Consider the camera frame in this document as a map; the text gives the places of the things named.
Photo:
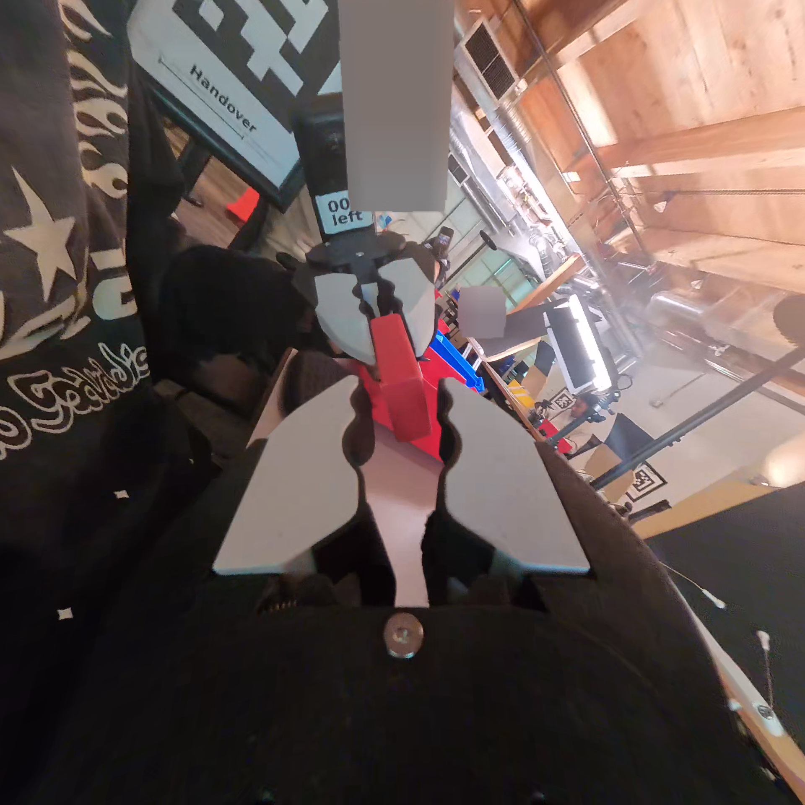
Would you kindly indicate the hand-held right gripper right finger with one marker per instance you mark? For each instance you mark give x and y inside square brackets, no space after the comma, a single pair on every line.
[516,503]

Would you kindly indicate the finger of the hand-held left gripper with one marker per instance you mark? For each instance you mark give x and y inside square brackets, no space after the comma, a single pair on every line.
[342,315]
[413,292]

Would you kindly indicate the red plastic bin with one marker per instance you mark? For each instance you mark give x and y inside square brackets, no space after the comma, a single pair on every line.
[455,377]

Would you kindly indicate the bright light panel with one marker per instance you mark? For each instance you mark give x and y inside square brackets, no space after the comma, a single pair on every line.
[581,342]

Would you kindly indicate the printed marker sign board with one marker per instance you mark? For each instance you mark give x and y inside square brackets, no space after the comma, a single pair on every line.
[239,76]

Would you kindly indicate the blue plastic bin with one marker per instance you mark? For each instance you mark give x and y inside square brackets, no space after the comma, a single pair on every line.
[455,352]

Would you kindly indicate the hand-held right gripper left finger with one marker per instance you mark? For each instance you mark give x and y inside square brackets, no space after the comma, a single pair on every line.
[296,497]

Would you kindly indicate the black light stand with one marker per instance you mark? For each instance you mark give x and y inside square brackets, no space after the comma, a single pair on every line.
[705,421]

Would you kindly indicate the red plastic piece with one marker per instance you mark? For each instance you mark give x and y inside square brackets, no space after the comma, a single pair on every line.
[405,390]

